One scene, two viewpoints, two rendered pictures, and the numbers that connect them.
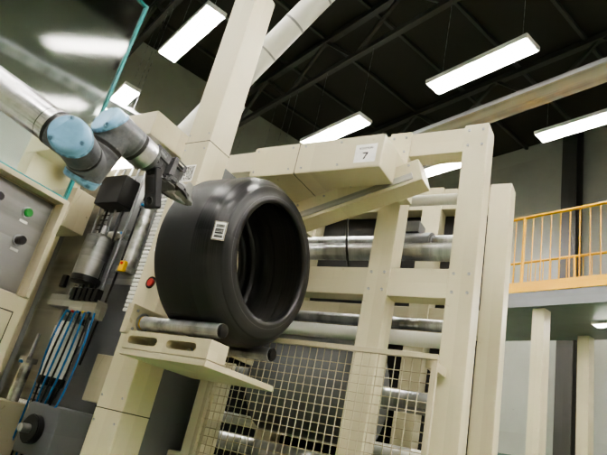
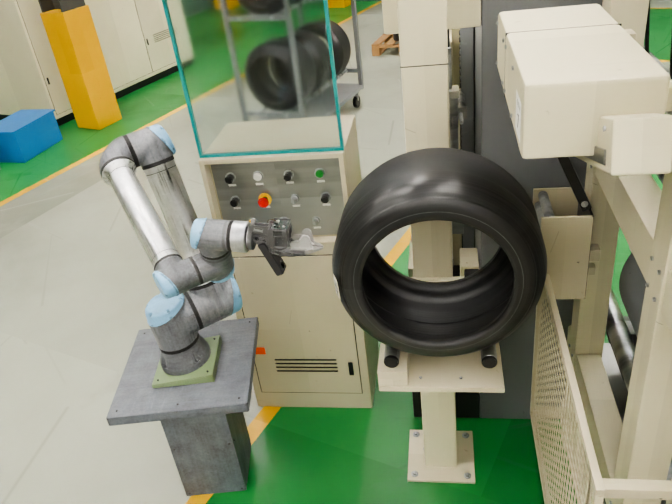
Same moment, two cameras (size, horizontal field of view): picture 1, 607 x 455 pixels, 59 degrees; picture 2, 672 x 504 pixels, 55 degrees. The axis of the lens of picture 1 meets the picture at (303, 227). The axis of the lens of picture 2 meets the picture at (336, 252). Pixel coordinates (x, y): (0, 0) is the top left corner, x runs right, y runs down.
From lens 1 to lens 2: 2.14 m
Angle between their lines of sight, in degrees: 84
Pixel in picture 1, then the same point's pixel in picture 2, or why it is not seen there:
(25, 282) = not seen: hidden behind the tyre
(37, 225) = (334, 177)
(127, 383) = not seen: hidden behind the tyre
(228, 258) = (358, 309)
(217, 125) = (403, 37)
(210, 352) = (382, 381)
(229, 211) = (340, 264)
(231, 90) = not seen: outside the picture
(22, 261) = (338, 209)
